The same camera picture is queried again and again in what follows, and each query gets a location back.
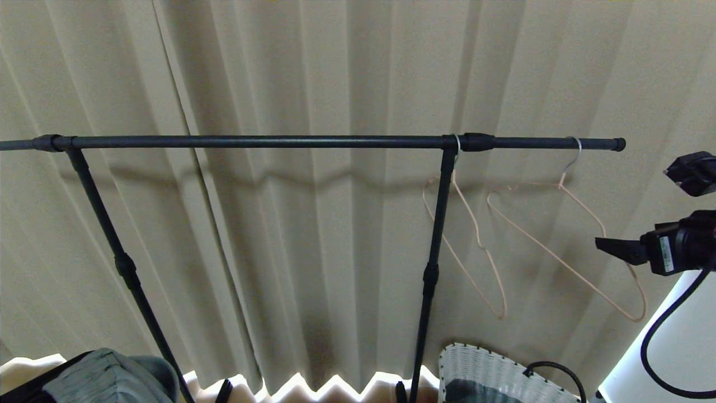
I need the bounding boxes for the black clothes rack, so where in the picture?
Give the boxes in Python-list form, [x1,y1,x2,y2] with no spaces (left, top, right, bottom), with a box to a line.
[0,133,627,403]

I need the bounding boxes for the white laundry basket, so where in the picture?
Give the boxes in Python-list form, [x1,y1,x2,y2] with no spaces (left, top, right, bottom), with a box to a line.
[438,343,583,403]

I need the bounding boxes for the pink clothes hanger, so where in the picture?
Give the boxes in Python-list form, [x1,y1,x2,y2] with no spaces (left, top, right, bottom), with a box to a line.
[422,134,508,320]
[486,137,648,323]

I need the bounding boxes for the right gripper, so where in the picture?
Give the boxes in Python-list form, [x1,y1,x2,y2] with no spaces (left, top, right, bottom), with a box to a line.
[640,210,716,277]

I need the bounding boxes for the dark grey garment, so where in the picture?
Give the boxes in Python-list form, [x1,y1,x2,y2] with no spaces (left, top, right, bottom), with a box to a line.
[446,379,505,403]

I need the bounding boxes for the pale grey shorts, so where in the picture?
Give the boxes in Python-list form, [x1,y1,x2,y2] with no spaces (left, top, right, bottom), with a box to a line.
[43,348,181,403]

